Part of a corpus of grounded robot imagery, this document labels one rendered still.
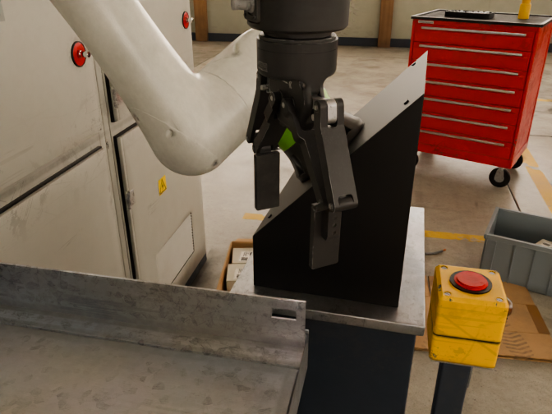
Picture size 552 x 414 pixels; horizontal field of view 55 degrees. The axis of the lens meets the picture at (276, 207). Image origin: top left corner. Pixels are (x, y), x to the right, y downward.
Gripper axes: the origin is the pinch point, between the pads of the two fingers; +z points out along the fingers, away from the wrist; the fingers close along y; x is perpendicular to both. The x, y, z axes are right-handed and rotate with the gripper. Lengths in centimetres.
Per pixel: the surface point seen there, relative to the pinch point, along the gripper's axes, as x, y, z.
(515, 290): 142, -73, 101
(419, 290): 30.4, -11.1, 25.6
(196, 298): -10.1, -4.7, 10.1
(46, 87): -20, -80, 2
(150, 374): -17.1, -0.5, 15.4
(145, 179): 5, -111, 41
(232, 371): -8.7, 2.9, 15.4
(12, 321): -30.7, -16.7, 15.4
